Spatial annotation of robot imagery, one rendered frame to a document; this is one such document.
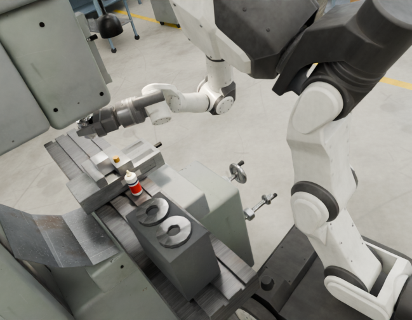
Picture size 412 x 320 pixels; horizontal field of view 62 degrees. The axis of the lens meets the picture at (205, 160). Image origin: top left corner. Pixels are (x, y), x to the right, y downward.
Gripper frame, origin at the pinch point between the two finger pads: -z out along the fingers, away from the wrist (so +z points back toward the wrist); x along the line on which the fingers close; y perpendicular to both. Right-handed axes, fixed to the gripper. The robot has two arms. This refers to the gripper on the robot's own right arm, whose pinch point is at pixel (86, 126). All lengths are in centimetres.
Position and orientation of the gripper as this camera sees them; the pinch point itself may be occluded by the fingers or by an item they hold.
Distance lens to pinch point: 116.3
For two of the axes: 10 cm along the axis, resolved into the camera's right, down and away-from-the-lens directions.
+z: 9.5, -3.2, 0.5
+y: 2.2, 7.4, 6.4
